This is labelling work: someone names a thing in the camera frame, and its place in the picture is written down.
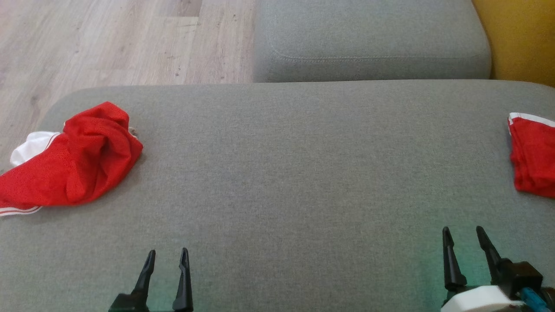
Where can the red garment with white trim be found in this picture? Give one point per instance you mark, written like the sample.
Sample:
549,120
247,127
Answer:
82,160

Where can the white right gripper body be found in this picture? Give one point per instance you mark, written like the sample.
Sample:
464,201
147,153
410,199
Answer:
477,301

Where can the yellow sofa cushion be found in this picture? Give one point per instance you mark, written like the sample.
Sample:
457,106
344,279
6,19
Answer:
524,39

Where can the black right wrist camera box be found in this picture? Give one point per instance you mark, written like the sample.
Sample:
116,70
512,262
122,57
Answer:
522,275

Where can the large grey sofa seat cushion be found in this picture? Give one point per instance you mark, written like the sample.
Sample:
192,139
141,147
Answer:
282,173

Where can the small grey sofa seat cushion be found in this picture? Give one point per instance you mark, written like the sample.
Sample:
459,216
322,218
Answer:
368,34

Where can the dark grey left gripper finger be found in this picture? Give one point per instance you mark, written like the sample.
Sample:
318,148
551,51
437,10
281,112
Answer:
184,286
145,277

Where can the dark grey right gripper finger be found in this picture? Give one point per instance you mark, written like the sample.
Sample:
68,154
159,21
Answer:
452,264
490,251

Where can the red shorts with white stripes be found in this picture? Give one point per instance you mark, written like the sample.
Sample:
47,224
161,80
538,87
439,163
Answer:
535,160

